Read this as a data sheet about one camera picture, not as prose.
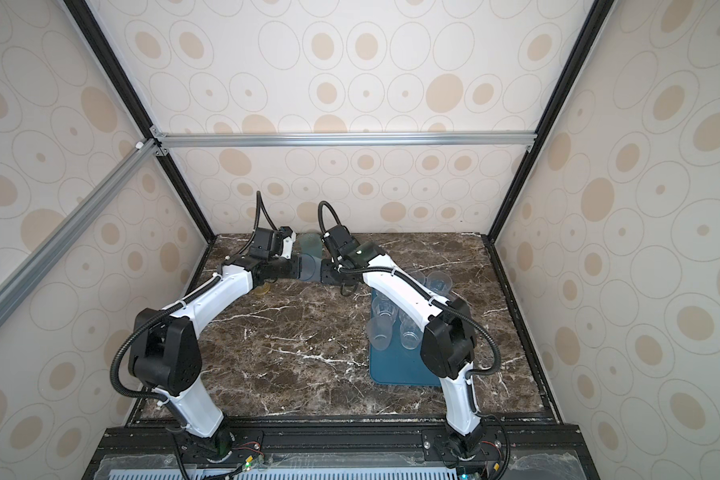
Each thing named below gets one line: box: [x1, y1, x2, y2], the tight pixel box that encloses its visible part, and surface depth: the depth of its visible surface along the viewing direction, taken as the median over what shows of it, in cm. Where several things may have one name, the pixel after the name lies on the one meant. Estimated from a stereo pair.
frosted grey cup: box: [367, 316, 394, 351], surface depth 91 cm
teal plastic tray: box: [370, 322, 441, 386], surface depth 89 cm
